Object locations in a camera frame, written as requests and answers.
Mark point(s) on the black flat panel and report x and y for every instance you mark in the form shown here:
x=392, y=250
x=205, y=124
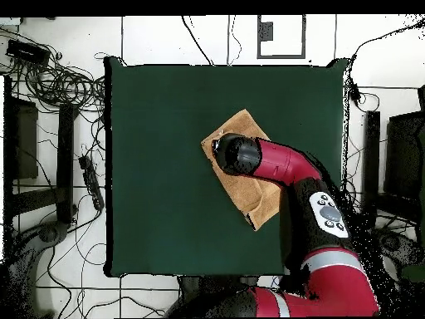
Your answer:
x=403, y=156
x=25, y=143

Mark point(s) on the dark green table cloth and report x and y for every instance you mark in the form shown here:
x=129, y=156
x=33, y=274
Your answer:
x=159, y=199

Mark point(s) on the black box device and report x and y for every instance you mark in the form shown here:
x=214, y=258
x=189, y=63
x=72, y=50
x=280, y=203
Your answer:
x=28, y=52

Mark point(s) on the black upright post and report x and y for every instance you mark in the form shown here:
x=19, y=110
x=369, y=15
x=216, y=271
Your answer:
x=64, y=159
x=371, y=159

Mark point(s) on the long black power strip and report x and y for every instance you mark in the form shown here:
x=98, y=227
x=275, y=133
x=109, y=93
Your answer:
x=91, y=181

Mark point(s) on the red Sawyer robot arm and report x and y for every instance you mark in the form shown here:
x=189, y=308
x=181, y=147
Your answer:
x=282, y=162

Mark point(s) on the grey rectangular frame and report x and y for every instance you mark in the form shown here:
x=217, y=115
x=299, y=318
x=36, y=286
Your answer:
x=280, y=56

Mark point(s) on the tan terry towel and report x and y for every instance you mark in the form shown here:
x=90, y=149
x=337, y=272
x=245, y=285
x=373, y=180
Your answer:
x=245, y=196

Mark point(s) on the grey stand base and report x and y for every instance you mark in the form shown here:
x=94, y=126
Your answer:
x=395, y=246
x=49, y=232

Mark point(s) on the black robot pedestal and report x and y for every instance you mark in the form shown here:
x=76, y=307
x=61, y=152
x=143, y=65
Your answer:
x=191, y=285

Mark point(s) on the dark green round pad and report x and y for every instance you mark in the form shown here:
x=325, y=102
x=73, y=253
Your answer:
x=413, y=273

